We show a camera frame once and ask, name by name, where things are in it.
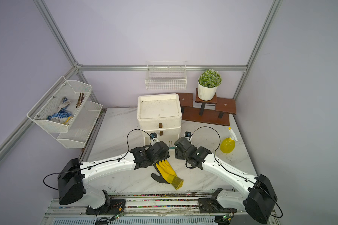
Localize white plastic drawer cabinet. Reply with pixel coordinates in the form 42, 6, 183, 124
137, 93, 182, 145

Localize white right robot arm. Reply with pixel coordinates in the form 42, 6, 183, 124
174, 137, 278, 224

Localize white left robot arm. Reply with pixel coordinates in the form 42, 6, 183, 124
57, 141, 170, 209

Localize yellow black work glove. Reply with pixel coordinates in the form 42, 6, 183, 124
151, 159, 184, 190

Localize yellow spray bottle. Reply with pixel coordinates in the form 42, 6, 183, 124
220, 127, 238, 154

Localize brown wooden step shelf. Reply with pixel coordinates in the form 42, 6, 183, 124
178, 91, 237, 126

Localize white mesh lower bin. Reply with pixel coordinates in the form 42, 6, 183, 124
57, 101, 102, 149

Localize white mesh bin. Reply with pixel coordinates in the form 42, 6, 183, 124
57, 101, 102, 149
27, 77, 92, 133

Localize green plant in white pot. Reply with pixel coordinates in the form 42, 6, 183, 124
198, 69, 222, 101

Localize brown wooden clothespins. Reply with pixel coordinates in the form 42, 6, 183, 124
76, 92, 85, 108

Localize blue white cloth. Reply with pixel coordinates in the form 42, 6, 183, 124
47, 97, 73, 125

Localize white mesh upper bin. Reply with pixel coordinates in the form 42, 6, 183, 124
27, 77, 92, 133

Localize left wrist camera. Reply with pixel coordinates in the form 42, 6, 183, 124
150, 133, 159, 146

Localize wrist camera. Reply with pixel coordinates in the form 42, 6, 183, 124
184, 131, 192, 142
150, 133, 159, 146

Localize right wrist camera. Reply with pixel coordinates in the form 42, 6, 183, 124
184, 131, 192, 142

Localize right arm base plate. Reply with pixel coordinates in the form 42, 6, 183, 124
198, 188, 238, 213

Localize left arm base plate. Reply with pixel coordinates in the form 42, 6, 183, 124
85, 199, 126, 216

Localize white wire wall basket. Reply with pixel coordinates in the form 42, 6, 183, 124
145, 61, 187, 91

